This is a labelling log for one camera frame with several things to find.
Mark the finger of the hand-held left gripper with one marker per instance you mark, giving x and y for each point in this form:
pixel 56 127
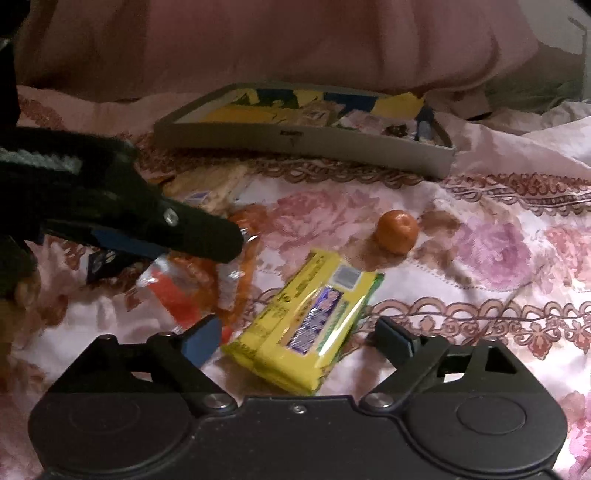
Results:
pixel 207 237
pixel 120 242

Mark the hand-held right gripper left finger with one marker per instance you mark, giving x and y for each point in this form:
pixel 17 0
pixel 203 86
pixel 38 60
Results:
pixel 203 344

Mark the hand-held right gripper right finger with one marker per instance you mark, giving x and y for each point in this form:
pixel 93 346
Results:
pixel 392 341

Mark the dark blue snack packet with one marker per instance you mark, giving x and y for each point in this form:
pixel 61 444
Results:
pixel 99 266

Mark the orange snack clear packet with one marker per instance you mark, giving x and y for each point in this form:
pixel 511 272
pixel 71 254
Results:
pixel 194 286

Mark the cracker bar clear packet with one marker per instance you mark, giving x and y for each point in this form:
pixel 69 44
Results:
pixel 212 184

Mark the yellow snack packet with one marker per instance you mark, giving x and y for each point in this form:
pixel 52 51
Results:
pixel 304 323

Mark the tangerine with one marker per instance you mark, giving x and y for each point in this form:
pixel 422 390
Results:
pixel 397 230

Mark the shallow grey cardboard box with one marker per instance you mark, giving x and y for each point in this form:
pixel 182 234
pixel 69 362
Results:
pixel 295 141

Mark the clear white green packet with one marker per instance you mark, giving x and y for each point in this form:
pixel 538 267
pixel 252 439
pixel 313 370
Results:
pixel 367 122

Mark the small dark candy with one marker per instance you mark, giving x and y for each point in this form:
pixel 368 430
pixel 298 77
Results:
pixel 396 130

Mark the floral blanket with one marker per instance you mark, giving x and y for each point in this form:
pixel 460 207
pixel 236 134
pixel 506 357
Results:
pixel 485 258

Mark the large pink pillow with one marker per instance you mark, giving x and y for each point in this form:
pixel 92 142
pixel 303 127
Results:
pixel 277 41

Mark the green cloth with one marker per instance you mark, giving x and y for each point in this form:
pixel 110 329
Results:
pixel 540 78

